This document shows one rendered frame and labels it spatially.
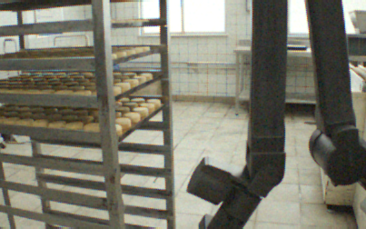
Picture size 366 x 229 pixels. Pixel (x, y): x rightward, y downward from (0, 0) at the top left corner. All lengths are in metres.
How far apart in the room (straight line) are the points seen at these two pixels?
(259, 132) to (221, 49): 4.81
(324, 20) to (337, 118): 0.16
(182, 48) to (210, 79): 0.65
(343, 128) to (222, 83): 4.87
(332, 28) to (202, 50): 4.88
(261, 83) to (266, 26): 0.09
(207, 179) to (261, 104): 0.15
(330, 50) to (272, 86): 0.11
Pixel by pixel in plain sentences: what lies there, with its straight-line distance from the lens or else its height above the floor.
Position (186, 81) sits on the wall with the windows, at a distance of 5.52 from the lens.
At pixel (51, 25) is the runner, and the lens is 0.88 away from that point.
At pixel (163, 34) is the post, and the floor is 1.19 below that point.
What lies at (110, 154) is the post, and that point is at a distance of 0.83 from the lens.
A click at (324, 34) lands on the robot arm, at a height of 1.21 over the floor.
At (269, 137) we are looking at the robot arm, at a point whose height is 1.05.
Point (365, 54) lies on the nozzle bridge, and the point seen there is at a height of 1.05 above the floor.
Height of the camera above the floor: 1.23
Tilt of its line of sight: 15 degrees down
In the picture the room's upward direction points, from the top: 1 degrees counter-clockwise
